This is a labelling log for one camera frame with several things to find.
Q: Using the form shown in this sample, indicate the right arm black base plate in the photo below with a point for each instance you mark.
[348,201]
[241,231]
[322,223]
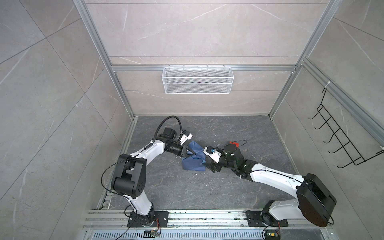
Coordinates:
[261,219]

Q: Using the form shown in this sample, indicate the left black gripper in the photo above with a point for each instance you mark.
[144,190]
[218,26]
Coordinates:
[184,151]

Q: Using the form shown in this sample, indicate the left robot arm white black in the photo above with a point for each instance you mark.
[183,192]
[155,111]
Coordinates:
[130,174]

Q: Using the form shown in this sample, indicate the light blue wrapping paper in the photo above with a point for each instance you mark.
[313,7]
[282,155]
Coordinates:
[195,159]

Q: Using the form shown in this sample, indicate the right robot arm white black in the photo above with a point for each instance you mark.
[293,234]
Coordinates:
[311,201]

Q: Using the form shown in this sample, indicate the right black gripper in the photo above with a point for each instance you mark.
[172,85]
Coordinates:
[212,166]

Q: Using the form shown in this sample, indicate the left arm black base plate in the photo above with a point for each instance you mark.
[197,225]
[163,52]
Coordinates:
[151,220]

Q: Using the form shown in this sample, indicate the aluminium mounting rail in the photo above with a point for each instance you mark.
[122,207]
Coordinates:
[196,225]

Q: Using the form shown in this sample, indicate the red tape dispenser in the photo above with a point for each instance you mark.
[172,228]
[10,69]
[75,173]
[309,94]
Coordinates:
[235,143]

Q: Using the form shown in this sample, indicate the black wire hook rack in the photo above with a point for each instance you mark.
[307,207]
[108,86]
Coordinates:
[354,156]

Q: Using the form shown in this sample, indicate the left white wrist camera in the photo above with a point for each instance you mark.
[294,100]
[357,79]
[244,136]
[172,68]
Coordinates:
[184,136]

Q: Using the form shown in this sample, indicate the white wire mesh basket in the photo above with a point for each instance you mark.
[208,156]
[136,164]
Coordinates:
[197,80]

